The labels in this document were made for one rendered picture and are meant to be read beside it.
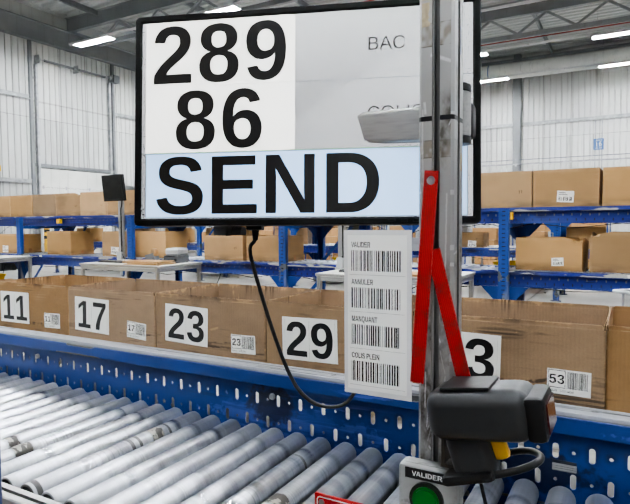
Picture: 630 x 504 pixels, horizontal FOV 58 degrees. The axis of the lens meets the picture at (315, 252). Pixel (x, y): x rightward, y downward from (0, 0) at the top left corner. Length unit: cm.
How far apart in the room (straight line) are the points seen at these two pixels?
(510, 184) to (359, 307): 520
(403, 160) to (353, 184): 7
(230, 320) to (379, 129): 91
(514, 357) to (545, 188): 459
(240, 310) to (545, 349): 76
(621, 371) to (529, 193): 463
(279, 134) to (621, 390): 83
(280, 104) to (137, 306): 111
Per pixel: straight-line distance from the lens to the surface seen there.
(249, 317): 152
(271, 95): 81
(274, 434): 143
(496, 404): 59
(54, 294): 209
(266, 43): 84
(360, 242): 67
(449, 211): 64
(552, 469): 129
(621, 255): 549
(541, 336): 124
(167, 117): 85
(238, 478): 123
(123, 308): 184
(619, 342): 125
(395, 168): 77
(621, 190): 574
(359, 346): 69
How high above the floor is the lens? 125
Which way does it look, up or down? 3 degrees down
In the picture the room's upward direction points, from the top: straight up
